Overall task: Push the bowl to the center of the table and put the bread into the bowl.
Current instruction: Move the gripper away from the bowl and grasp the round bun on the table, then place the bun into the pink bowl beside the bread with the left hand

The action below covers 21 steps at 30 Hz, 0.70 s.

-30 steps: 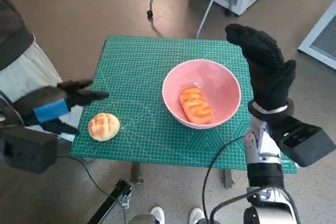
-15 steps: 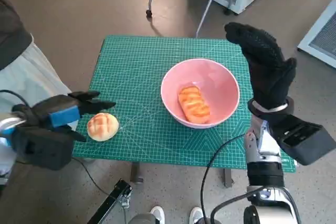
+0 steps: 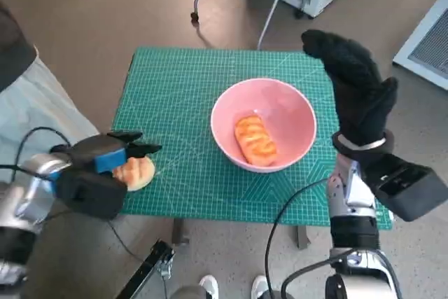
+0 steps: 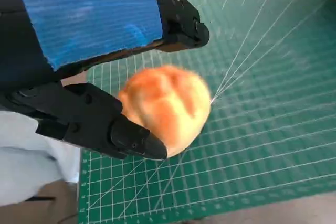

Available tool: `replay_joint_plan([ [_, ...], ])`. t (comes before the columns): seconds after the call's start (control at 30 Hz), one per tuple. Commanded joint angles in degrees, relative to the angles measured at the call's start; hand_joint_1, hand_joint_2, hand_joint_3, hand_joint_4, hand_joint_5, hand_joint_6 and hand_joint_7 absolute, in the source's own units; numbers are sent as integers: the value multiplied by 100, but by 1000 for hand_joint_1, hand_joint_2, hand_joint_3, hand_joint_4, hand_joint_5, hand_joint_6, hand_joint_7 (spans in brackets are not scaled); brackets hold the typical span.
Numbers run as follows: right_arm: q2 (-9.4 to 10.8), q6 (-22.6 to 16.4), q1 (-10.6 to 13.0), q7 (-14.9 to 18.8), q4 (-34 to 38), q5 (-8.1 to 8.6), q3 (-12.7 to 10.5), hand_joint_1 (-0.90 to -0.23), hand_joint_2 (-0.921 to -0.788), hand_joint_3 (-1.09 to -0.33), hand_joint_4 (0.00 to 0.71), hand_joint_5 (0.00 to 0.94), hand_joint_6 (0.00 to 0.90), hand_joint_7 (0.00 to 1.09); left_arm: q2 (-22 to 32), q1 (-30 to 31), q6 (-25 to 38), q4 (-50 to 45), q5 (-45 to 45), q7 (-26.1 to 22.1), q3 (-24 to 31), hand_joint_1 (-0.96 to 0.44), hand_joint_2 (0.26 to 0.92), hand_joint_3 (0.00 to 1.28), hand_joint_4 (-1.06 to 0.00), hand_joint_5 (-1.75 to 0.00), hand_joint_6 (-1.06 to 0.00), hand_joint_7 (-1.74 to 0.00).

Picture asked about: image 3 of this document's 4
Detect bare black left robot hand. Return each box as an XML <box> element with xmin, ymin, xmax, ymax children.
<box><xmin>52</xmin><ymin>131</ymin><xmax>163</xmax><ymax>174</ymax></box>

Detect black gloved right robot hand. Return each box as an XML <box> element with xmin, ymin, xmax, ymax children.
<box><xmin>300</xmin><ymin>29</ymin><xmax>399</xmax><ymax>148</ymax></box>

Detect round toy bread bun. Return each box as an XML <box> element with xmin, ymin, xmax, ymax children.
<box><xmin>111</xmin><ymin>156</ymin><xmax>156</xmax><ymax>192</ymax></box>

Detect long braided toy bread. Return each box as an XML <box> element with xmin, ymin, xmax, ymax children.
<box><xmin>233</xmin><ymin>113</ymin><xmax>278</xmax><ymax>167</ymax></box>

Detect pink bowl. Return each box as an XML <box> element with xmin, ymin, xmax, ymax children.
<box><xmin>209</xmin><ymin>78</ymin><xmax>319</xmax><ymax>174</ymax></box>

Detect person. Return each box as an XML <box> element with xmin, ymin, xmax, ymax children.
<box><xmin>0</xmin><ymin>0</ymin><xmax>101</xmax><ymax>188</ymax></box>

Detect white appliance with mesh panel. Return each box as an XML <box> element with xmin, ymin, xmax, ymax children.
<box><xmin>391</xmin><ymin>0</ymin><xmax>448</xmax><ymax>90</ymax></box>

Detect green cutting mat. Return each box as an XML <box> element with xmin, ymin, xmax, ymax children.
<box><xmin>111</xmin><ymin>46</ymin><xmax>395</xmax><ymax>230</ymax></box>

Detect dark metal table leg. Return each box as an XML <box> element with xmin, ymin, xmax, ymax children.
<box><xmin>172</xmin><ymin>217</ymin><xmax>191</xmax><ymax>246</ymax></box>
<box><xmin>296</xmin><ymin>225</ymin><xmax>312</xmax><ymax>249</ymax></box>

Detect white pole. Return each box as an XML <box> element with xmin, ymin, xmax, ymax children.
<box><xmin>257</xmin><ymin>0</ymin><xmax>295</xmax><ymax>50</ymax></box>

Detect black stand with metal clamp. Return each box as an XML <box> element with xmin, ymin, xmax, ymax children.
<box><xmin>122</xmin><ymin>239</ymin><xmax>176</xmax><ymax>299</ymax></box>

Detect white shoe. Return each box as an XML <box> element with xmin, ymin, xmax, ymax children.
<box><xmin>199</xmin><ymin>274</ymin><xmax>220</xmax><ymax>299</ymax></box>
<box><xmin>251</xmin><ymin>274</ymin><xmax>272</xmax><ymax>299</ymax></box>

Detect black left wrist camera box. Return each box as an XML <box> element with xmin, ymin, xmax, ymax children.
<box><xmin>55</xmin><ymin>162</ymin><xmax>128</xmax><ymax>221</ymax></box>

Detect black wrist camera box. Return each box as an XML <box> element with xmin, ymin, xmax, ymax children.
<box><xmin>360</xmin><ymin>153</ymin><xmax>448</xmax><ymax>223</ymax></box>
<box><xmin>55</xmin><ymin>162</ymin><xmax>128</xmax><ymax>221</ymax></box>

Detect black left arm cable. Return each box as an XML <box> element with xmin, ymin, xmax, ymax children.
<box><xmin>0</xmin><ymin>126</ymin><xmax>71</xmax><ymax>174</ymax></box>

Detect thin black floor cable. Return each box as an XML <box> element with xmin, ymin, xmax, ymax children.
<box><xmin>45</xmin><ymin>207</ymin><xmax>141</xmax><ymax>258</ymax></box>

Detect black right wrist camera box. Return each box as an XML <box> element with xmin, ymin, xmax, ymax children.
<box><xmin>360</xmin><ymin>153</ymin><xmax>448</xmax><ymax>223</ymax></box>

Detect looped black right arm cable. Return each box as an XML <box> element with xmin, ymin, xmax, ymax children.
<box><xmin>281</xmin><ymin>253</ymin><xmax>403</xmax><ymax>299</ymax></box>

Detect long black right arm cable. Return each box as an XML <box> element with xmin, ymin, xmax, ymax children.
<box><xmin>265</xmin><ymin>178</ymin><xmax>328</xmax><ymax>299</ymax></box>

